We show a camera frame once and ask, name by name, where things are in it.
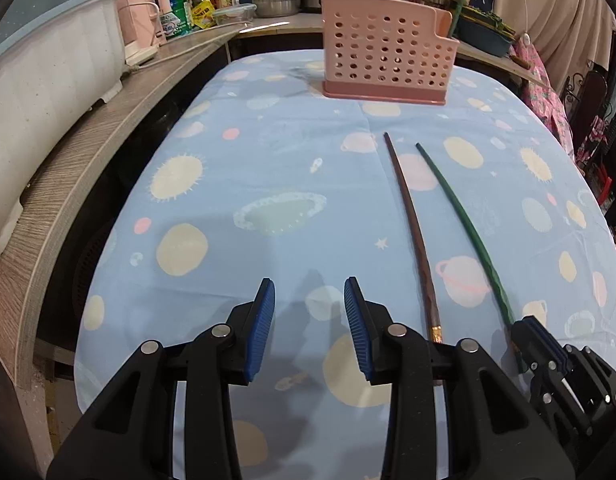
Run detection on blue basin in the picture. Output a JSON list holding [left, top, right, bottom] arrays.
[[458, 5, 516, 57]]

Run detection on pink floral cloth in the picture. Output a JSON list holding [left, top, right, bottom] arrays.
[[510, 35, 576, 161]]

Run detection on white tub with blue lid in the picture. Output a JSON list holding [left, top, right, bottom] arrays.
[[0, 0, 127, 261]]

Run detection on brown chopstick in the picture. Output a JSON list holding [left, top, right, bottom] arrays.
[[383, 131, 445, 347]]

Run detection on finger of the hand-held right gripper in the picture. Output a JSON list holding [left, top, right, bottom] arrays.
[[512, 316, 540, 377], [528, 316, 567, 372]]

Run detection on yellow snack packet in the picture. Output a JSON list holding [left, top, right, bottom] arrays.
[[190, 0, 216, 29]]

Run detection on clear glass food container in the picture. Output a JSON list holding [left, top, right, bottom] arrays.
[[213, 4, 257, 26]]

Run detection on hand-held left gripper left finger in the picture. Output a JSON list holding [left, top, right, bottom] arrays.
[[46, 277, 277, 480]]

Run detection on pink perforated utensil holder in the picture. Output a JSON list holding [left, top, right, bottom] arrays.
[[320, 0, 460, 106]]

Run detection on grey wooden counter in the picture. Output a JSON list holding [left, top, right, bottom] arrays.
[[0, 12, 329, 392]]

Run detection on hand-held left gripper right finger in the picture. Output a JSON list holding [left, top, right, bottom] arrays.
[[343, 276, 575, 480]]

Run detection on green chopstick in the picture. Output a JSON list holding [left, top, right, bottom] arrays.
[[414, 143, 529, 375], [450, 0, 473, 39]]

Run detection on beige curtain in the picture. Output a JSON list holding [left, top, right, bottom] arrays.
[[493, 0, 616, 96]]

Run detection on dark metal chair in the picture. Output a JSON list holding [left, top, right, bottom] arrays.
[[563, 67, 616, 221]]

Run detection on pink kitchen appliance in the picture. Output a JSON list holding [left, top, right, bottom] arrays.
[[116, 0, 169, 64]]

